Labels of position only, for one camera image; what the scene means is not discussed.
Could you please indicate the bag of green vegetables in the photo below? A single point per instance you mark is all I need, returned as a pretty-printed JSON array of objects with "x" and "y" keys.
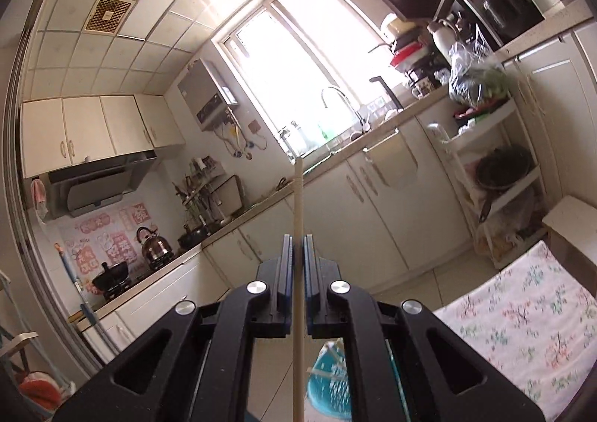
[{"x": 475, "y": 86}]

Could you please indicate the red plastic bag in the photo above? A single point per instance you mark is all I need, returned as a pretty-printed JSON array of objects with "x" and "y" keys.
[{"x": 39, "y": 389}]

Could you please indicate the white box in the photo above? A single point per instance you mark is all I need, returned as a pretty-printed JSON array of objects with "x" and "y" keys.
[{"x": 569, "y": 217}]

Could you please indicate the ceiling vent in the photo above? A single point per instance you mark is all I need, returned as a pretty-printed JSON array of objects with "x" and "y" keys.
[{"x": 108, "y": 15}]

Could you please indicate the blue mop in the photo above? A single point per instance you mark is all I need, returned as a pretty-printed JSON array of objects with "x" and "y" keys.
[{"x": 74, "y": 282}]

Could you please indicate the patterned mug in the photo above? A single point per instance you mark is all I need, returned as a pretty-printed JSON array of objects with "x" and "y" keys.
[{"x": 424, "y": 87}]

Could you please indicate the clear hanging plastic bin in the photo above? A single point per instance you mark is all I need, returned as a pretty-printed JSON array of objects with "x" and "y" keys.
[{"x": 392, "y": 161}]

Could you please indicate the black pan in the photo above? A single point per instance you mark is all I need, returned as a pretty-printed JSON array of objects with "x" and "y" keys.
[{"x": 503, "y": 165}]

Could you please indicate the black pot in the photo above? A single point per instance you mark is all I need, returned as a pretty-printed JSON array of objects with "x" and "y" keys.
[{"x": 193, "y": 238}]

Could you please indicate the white trolley rack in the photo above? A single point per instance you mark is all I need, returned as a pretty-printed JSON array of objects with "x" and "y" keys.
[{"x": 466, "y": 147}]

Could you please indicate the stack of dishes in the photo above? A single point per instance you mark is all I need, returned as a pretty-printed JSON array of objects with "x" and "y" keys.
[{"x": 408, "y": 53}]

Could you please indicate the floral tablecloth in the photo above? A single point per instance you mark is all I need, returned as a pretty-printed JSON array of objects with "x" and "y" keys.
[{"x": 513, "y": 310}]

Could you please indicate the white thermos jug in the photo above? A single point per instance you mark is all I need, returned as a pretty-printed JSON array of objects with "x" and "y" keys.
[{"x": 440, "y": 37}]

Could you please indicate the cream base cabinets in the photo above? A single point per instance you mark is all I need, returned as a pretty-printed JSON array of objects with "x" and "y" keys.
[{"x": 396, "y": 226}]

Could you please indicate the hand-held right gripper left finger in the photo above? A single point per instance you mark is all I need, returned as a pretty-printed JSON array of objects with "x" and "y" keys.
[{"x": 287, "y": 263}]

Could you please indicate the grey water heater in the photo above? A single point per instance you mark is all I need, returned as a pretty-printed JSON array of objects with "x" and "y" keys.
[{"x": 205, "y": 91}]

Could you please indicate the black tap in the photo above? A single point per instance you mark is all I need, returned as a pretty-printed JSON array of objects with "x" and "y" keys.
[{"x": 389, "y": 88}]

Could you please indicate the black wok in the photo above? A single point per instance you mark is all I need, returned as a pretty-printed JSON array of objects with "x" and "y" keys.
[{"x": 112, "y": 275}]

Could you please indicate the chrome sink faucet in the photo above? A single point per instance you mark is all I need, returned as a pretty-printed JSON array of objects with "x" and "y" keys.
[{"x": 336, "y": 91}]

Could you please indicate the steel cooking pot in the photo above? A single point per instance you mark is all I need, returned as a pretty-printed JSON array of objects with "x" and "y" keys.
[{"x": 508, "y": 7}]

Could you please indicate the wall utensil rack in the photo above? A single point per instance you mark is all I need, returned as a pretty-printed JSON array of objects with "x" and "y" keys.
[{"x": 196, "y": 184}]

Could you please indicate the green bottle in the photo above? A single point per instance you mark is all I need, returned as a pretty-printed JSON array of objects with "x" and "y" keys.
[{"x": 324, "y": 133}]

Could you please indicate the kitchen window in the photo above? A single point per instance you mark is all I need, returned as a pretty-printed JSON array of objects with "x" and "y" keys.
[{"x": 289, "y": 53}]

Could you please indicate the steel kettle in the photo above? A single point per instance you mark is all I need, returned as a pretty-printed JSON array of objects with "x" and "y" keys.
[{"x": 156, "y": 247}]

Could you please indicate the dark framed tray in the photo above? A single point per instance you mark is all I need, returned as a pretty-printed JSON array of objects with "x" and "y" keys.
[{"x": 231, "y": 196}]

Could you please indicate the cream ceramic pot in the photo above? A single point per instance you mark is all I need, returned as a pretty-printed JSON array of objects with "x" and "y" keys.
[{"x": 396, "y": 25}]

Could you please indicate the pink towel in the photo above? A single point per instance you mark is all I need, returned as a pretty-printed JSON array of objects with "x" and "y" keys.
[{"x": 39, "y": 193}]

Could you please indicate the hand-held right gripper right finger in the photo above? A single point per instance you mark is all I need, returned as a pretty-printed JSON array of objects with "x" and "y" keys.
[{"x": 310, "y": 263}]

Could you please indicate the wall outlet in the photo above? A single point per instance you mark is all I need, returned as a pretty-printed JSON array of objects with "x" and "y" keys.
[{"x": 254, "y": 126}]

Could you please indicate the grey range hood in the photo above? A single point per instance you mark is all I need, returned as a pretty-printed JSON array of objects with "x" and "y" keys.
[{"x": 93, "y": 193}]

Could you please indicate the pink wall stickers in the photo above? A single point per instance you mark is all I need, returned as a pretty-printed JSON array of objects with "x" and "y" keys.
[{"x": 107, "y": 235}]

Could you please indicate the cream wall cabinets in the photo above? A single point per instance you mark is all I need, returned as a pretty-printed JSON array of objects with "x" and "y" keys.
[{"x": 84, "y": 133}]

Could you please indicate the teal plastic basket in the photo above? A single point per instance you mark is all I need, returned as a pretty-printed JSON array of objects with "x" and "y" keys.
[{"x": 326, "y": 396}]

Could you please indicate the water heater pipes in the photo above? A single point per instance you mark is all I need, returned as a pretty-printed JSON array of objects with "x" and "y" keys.
[{"x": 242, "y": 142}]

